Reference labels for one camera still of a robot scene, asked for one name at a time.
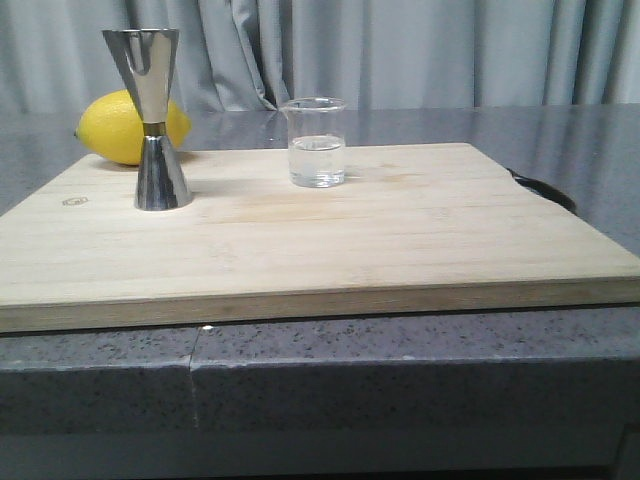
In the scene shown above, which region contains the black cutting board handle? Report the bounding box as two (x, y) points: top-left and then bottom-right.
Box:
(507, 168), (577, 215)

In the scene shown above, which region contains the steel double jigger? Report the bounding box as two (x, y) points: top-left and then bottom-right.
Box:
(102, 28), (193, 211)

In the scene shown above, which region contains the small glass beaker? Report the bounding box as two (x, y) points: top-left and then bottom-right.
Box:
(280, 97), (346, 188)

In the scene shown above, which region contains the grey curtain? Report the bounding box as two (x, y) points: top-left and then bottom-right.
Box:
(1, 1), (639, 113)

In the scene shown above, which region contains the yellow lemon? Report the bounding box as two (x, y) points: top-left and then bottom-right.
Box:
(75, 89), (192, 166)

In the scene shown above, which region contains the wooden cutting board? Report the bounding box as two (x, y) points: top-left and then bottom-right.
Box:
(1, 143), (639, 333)

